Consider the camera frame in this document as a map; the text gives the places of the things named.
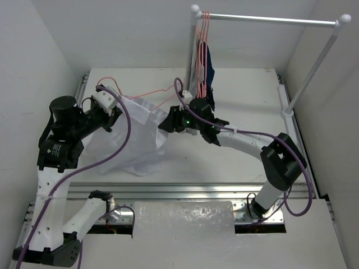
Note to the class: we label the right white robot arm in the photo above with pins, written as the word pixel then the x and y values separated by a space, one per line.
pixel 281 159

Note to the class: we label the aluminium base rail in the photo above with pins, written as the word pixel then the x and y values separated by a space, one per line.
pixel 123 197

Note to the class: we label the white clothes rack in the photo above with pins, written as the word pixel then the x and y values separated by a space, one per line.
pixel 258 93

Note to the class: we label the dark blue hanging garment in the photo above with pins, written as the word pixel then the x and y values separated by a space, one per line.
pixel 211 73

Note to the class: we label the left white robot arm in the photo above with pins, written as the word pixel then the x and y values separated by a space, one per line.
pixel 49 241

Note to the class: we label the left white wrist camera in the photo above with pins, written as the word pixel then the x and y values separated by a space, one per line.
pixel 106 98

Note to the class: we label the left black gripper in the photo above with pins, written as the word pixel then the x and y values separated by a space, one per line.
pixel 111 119

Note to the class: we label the white shirt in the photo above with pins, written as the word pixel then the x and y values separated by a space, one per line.
pixel 145 148

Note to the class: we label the grey hanging garment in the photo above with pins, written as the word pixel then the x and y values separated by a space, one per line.
pixel 192 85

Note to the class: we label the pink wire hanger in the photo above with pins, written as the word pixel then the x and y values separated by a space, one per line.
pixel 118 90

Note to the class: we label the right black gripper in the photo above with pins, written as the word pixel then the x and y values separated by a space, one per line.
pixel 172 123

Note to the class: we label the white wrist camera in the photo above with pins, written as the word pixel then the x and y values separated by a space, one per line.
pixel 106 98
pixel 186 96

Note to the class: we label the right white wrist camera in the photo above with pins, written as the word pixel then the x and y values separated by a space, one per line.
pixel 186 96

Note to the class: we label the pink hangers on rack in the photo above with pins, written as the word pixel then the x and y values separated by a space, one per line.
pixel 201 56

